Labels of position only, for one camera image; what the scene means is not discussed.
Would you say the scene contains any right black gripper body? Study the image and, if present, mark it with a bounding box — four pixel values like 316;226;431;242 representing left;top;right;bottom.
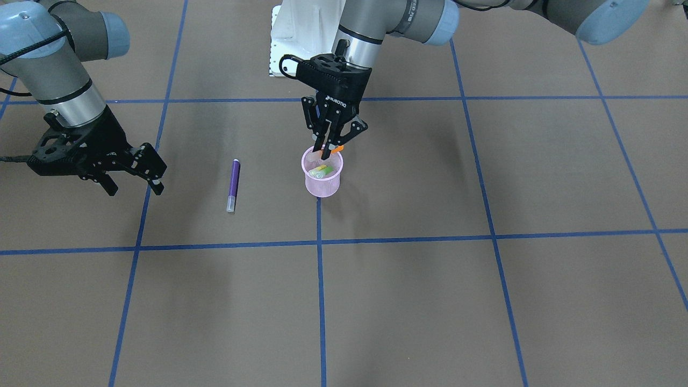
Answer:
27;105;134;178

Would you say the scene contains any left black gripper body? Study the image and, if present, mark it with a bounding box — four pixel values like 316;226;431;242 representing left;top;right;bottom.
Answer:
297;54;372;114

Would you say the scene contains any yellow highlighter pen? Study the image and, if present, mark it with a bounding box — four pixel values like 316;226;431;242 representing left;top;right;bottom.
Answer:
308;164;328;178

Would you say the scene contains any purple marker pen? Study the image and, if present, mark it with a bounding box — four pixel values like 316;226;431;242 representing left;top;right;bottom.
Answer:
226;159;241;213

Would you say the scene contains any green highlighter pen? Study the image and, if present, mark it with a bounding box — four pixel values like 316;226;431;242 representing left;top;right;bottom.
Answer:
317;166;334;179

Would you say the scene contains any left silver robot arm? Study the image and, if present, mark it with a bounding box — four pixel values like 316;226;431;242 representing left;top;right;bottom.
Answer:
282;1;649;161

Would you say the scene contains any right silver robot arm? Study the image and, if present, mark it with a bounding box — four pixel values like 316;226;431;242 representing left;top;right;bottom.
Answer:
1;1;167;196

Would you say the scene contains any pink mesh pen holder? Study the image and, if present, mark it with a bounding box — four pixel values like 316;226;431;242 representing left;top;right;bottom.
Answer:
300;147;344;198

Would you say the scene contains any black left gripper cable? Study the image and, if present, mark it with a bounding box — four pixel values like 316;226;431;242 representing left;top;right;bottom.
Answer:
278;39;347;80

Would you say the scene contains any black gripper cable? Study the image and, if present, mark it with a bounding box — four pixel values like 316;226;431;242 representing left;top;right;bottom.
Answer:
278;39;347;80
0;27;70;163

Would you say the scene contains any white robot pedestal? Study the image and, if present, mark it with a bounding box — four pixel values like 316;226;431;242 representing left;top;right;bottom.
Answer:
269;1;346;77

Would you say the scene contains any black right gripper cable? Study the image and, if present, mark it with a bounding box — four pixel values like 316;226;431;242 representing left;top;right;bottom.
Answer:
0;27;70;163

